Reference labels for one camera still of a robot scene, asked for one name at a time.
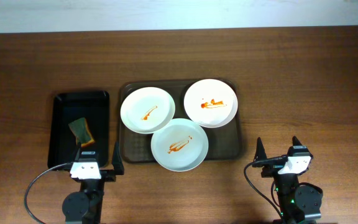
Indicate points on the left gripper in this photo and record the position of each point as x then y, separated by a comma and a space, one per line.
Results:
107, 177

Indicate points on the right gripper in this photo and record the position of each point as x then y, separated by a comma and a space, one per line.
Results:
270, 168

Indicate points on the green and orange sponge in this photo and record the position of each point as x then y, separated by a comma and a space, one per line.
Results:
81, 131

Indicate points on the white plate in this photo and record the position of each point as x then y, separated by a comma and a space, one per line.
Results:
211, 103
147, 110

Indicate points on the pale blue plate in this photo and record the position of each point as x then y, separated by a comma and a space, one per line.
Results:
180, 146

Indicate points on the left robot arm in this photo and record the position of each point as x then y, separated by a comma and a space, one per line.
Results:
85, 205

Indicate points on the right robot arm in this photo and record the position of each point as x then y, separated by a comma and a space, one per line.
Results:
297, 202

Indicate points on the brown plastic serving tray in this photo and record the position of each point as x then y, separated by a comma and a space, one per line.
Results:
224, 142

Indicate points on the black rectangular tray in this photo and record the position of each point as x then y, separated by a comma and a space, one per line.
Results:
68, 107

